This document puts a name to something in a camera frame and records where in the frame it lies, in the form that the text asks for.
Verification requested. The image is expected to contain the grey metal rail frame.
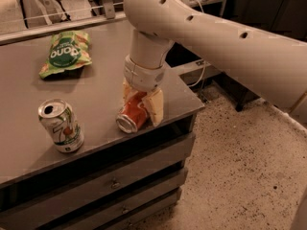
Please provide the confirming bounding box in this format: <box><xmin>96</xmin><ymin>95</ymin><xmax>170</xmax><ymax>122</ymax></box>
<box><xmin>0</xmin><ymin>0</ymin><xmax>232</xmax><ymax>85</ymax></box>

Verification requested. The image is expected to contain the white green 7up can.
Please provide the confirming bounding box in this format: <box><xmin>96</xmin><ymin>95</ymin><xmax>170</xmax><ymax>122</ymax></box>
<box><xmin>38</xmin><ymin>99</ymin><xmax>84</xmax><ymax>153</ymax></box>

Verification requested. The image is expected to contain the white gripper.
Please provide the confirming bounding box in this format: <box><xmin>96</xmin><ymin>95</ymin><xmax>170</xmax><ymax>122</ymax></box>
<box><xmin>123</xmin><ymin>56</ymin><xmax>165</xmax><ymax>127</ymax></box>

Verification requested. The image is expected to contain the top drawer with knob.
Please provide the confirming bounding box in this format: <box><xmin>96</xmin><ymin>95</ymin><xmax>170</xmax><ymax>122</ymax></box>
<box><xmin>1</xmin><ymin>133</ymin><xmax>195</xmax><ymax>230</ymax></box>

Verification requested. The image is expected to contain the green rice chip bag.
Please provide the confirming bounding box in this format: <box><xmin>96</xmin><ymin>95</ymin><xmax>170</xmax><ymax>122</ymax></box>
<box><xmin>39</xmin><ymin>31</ymin><xmax>92</xmax><ymax>80</ymax></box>

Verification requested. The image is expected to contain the bottom drawer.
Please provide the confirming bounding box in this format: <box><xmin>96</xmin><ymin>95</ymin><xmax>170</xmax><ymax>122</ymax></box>
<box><xmin>100</xmin><ymin>188</ymin><xmax>181</xmax><ymax>230</ymax></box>

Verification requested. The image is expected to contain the dark cabinet with legs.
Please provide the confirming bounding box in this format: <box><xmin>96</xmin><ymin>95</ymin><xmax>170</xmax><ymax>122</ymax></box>
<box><xmin>221</xmin><ymin>0</ymin><xmax>307</xmax><ymax>113</ymax></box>

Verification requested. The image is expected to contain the white hanging cable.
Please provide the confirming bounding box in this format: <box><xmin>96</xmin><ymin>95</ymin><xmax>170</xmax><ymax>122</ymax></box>
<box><xmin>187</xmin><ymin>0</ymin><xmax>209</xmax><ymax>88</ymax></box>

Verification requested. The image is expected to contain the black cable on floor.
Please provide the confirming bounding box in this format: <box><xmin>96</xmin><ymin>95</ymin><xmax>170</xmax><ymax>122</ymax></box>
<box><xmin>17</xmin><ymin>0</ymin><xmax>100</xmax><ymax>29</ymax></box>

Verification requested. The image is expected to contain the grey drawer cabinet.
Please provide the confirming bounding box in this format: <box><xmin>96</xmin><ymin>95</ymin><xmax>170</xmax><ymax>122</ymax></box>
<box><xmin>0</xmin><ymin>21</ymin><xmax>203</xmax><ymax>230</ymax></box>

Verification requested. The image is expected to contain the red coke can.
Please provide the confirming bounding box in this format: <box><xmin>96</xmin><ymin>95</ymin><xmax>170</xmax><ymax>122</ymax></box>
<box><xmin>116</xmin><ymin>92</ymin><xmax>149</xmax><ymax>133</ymax></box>

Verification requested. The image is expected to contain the middle drawer with knob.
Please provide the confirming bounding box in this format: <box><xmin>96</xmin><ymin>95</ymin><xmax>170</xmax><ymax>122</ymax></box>
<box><xmin>53</xmin><ymin>168</ymin><xmax>187</xmax><ymax>230</ymax></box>

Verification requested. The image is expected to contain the drawer with knob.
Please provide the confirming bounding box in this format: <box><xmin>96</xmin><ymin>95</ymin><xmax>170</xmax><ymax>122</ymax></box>
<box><xmin>53</xmin><ymin>168</ymin><xmax>187</xmax><ymax>230</ymax></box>
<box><xmin>1</xmin><ymin>133</ymin><xmax>195</xmax><ymax>230</ymax></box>

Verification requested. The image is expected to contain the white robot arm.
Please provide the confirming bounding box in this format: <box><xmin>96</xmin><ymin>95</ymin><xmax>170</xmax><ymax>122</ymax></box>
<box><xmin>124</xmin><ymin>0</ymin><xmax>307</xmax><ymax>125</ymax></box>

